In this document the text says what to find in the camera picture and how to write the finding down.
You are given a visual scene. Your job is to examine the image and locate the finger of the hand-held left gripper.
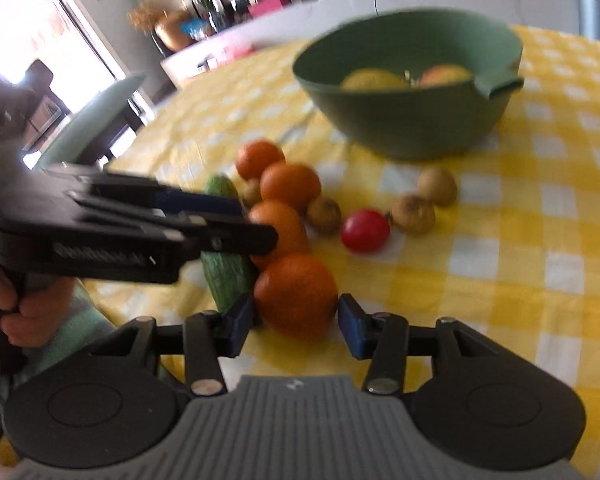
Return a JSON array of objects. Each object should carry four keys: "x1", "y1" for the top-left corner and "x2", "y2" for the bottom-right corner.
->
[
  {"x1": 45, "y1": 162, "x2": 244, "y2": 217},
  {"x1": 67, "y1": 192, "x2": 280, "y2": 257}
]

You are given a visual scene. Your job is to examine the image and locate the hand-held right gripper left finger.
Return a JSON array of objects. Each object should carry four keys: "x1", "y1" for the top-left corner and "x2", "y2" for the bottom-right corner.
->
[{"x1": 87, "y1": 294, "x2": 256, "y2": 397}]

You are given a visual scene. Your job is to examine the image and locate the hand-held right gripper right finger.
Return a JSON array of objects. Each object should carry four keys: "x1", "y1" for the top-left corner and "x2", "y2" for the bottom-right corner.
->
[{"x1": 337, "y1": 294, "x2": 508, "y2": 395}]

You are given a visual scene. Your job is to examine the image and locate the green cucumber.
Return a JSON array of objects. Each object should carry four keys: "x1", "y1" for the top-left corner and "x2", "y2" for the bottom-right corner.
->
[{"x1": 200, "y1": 174, "x2": 254, "y2": 316}]

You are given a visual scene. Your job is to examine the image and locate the orange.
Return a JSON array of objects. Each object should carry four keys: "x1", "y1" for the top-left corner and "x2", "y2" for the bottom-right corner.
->
[
  {"x1": 252, "y1": 252, "x2": 340, "y2": 341},
  {"x1": 235, "y1": 140, "x2": 286, "y2": 181},
  {"x1": 247, "y1": 200, "x2": 311, "y2": 272},
  {"x1": 259, "y1": 162, "x2": 322, "y2": 215}
]

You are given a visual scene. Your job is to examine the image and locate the small brown round fruit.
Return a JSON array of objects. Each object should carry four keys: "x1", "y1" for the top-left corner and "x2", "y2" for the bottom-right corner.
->
[
  {"x1": 241, "y1": 180, "x2": 264, "y2": 209},
  {"x1": 306, "y1": 196, "x2": 343, "y2": 235},
  {"x1": 416, "y1": 166, "x2": 458, "y2": 207},
  {"x1": 391, "y1": 194, "x2": 437, "y2": 236}
]

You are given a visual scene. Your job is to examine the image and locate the green plastic bowl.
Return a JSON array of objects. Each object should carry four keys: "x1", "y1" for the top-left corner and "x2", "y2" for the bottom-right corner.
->
[{"x1": 292, "y1": 7, "x2": 526, "y2": 162}]

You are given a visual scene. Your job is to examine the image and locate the red tomato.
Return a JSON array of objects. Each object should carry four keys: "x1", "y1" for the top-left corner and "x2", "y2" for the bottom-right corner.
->
[{"x1": 341, "y1": 209, "x2": 392, "y2": 254}]

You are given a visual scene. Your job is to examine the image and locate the green chair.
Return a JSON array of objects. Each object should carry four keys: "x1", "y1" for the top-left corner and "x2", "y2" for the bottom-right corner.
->
[{"x1": 34, "y1": 74, "x2": 149, "y2": 172}]

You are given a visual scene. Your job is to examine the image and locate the pink storage box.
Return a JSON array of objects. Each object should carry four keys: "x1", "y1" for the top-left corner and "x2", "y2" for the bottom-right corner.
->
[{"x1": 221, "y1": 44, "x2": 255, "y2": 61}]

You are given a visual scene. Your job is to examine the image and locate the golden vase with dried flowers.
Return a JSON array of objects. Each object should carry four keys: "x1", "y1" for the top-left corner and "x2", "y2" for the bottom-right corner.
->
[{"x1": 129, "y1": 1, "x2": 197, "y2": 54}]

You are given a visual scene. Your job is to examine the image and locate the yellow checkered tablecloth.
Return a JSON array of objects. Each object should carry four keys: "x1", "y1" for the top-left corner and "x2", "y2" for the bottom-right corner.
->
[{"x1": 0, "y1": 24, "x2": 600, "y2": 480}]

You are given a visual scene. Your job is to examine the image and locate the long-leaf green houseplant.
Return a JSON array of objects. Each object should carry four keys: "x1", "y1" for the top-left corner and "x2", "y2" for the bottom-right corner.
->
[{"x1": 184, "y1": 0, "x2": 232, "y2": 32}]

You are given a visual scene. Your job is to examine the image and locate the yellow pear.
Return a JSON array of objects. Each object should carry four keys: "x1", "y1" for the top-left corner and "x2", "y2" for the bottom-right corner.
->
[{"x1": 341, "y1": 69, "x2": 409, "y2": 91}]

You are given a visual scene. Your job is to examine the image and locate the yellow-red apple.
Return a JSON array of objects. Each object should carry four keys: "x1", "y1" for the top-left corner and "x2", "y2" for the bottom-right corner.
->
[{"x1": 419, "y1": 64, "x2": 474, "y2": 87}]

